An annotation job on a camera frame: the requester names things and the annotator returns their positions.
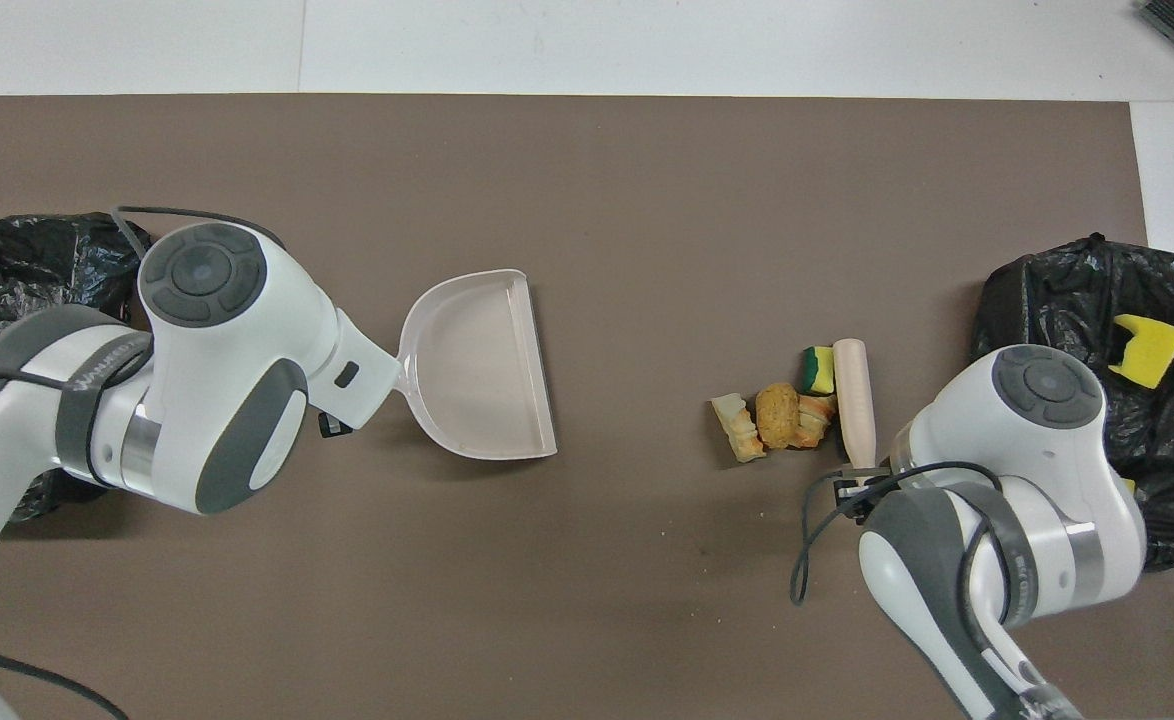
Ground orange striped bread toy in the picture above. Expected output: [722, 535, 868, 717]
[792, 393, 838, 451]

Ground beige brush black bristles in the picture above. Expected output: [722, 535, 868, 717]
[832, 338, 890, 476]

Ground brown peanut shaped toy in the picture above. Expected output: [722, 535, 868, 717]
[755, 383, 801, 449]

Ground yellow green wedge sponge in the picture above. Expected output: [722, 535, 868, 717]
[799, 345, 837, 397]

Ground pale greenish foam chunk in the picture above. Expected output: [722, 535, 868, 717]
[711, 393, 768, 464]

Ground beige plastic dustpan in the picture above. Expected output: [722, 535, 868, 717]
[394, 268, 559, 462]

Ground notched yellow sponge piece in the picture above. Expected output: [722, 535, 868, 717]
[1108, 313, 1174, 391]

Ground brown table mat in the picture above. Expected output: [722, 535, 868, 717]
[0, 94, 1174, 720]

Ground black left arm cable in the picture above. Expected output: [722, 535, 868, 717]
[0, 205, 283, 720]

